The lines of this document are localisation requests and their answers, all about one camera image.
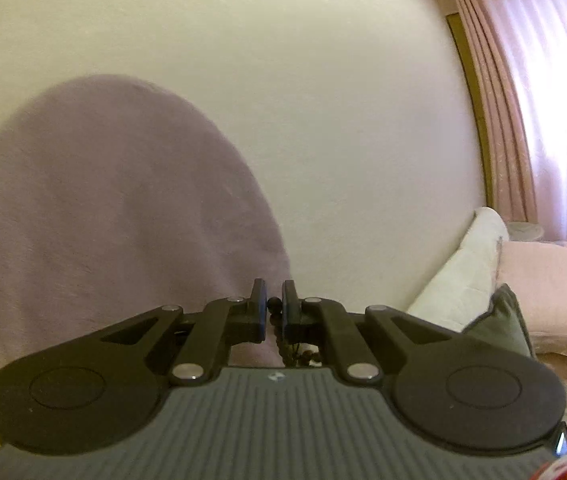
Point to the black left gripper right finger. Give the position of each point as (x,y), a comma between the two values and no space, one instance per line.
(449,388)

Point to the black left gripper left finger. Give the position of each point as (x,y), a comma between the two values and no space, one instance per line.
(99,389)

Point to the grey cushion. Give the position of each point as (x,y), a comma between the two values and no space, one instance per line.
(503,325)

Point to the white pillow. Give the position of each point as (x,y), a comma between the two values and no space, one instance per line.
(460,291)

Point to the pink pillow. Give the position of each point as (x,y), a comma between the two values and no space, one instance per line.
(537,273)

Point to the lavender hanging towel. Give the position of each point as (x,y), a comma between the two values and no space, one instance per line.
(117,196)

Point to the pink curtain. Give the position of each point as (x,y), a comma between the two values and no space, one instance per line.
(519,48)

